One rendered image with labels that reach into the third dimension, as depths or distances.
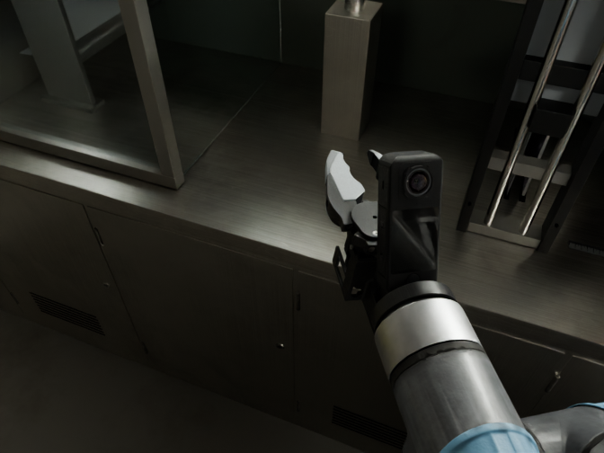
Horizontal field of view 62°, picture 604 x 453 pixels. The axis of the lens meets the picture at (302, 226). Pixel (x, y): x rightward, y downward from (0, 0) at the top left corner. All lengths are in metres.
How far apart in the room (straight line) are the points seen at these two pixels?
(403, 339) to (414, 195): 0.11
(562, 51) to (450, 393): 0.56
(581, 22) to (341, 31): 0.43
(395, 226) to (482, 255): 0.55
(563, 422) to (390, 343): 0.17
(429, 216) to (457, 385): 0.13
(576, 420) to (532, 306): 0.41
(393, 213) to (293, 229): 0.54
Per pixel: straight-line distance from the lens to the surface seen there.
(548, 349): 0.97
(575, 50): 0.81
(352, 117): 1.11
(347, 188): 0.49
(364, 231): 0.44
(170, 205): 1.00
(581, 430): 0.49
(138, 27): 0.86
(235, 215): 0.96
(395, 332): 0.39
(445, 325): 0.39
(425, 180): 0.40
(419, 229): 0.41
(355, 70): 1.05
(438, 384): 0.37
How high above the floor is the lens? 1.56
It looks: 46 degrees down
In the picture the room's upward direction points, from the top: straight up
